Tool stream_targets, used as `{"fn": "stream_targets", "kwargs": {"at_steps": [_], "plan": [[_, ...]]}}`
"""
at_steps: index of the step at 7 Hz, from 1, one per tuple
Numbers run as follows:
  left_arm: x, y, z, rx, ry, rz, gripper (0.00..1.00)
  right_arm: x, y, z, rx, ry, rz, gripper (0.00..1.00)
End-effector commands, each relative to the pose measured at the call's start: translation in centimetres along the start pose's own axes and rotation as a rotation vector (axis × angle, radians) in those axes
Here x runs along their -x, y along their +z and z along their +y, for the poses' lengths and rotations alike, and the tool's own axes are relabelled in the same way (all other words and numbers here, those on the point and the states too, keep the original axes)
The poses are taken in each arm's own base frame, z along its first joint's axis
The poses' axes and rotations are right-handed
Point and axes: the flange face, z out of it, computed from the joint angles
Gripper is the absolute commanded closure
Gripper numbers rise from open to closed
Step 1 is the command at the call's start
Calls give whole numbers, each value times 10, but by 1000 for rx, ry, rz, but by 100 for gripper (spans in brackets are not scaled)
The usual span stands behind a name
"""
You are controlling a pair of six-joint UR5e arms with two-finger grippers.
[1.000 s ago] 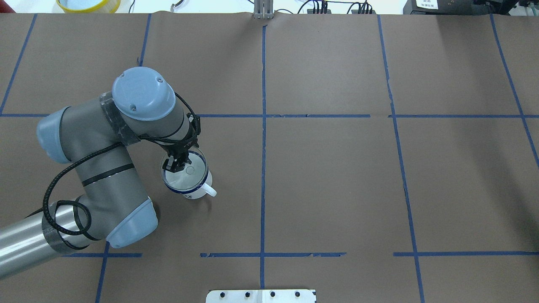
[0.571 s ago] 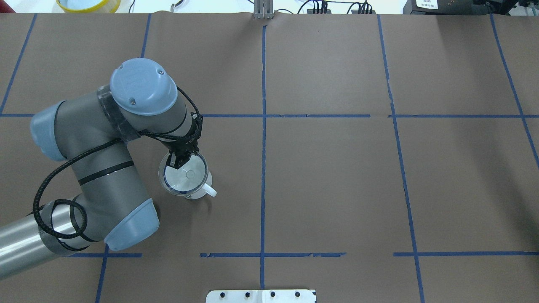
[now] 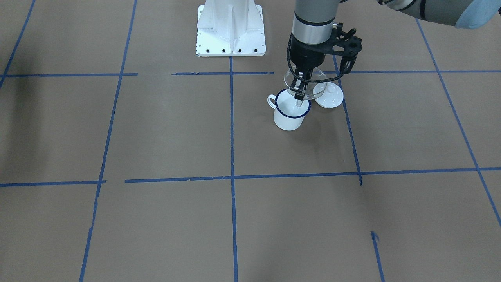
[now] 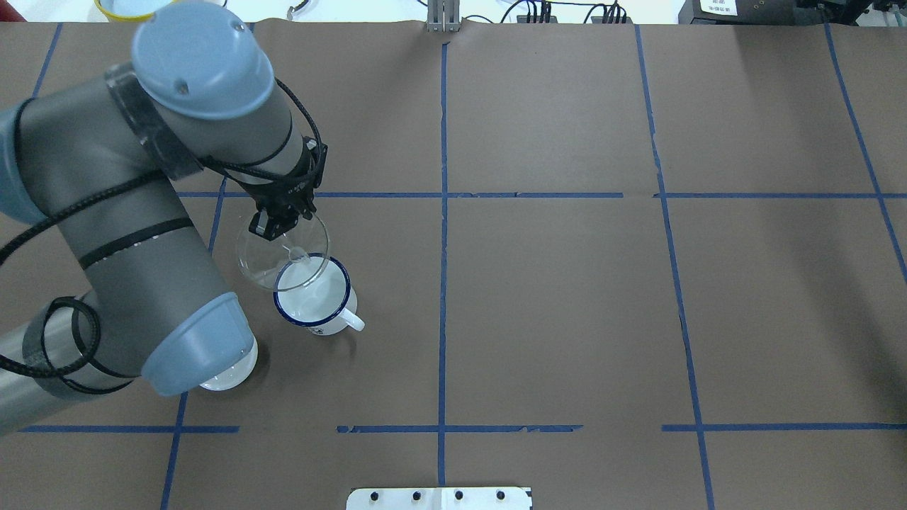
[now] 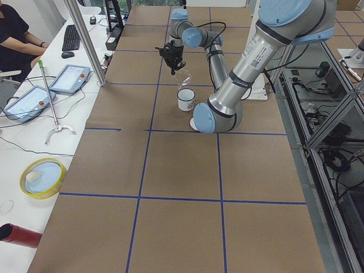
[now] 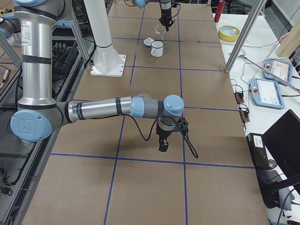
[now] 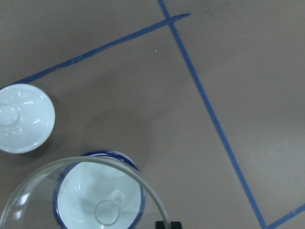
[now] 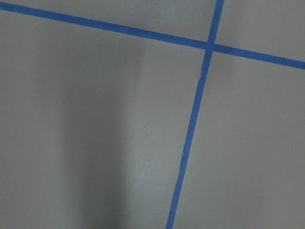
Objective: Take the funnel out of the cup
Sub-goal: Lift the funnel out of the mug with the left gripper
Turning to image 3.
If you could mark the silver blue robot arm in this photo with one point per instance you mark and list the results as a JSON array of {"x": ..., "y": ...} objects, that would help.
[{"x": 316, "y": 34}]

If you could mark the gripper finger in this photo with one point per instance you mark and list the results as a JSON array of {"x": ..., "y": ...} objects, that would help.
[
  {"x": 306, "y": 76},
  {"x": 296, "y": 85}
]

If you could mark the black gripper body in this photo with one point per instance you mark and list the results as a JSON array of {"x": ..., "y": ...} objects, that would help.
[{"x": 306, "y": 55}]

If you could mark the white enamel mug blue rim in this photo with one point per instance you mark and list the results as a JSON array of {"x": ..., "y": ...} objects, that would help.
[{"x": 287, "y": 114}]

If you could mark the white ceramic lid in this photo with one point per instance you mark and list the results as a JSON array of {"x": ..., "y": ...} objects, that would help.
[{"x": 332, "y": 95}]

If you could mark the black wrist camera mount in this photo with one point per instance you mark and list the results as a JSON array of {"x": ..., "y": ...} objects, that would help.
[{"x": 344, "y": 44}]

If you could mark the clear glass funnel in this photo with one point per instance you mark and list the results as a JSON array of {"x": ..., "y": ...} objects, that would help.
[{"x": 311, "y": 93}]

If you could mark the white pedestal column with base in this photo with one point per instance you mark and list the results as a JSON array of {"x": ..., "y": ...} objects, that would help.
[{"x": 230, "y": 28}]

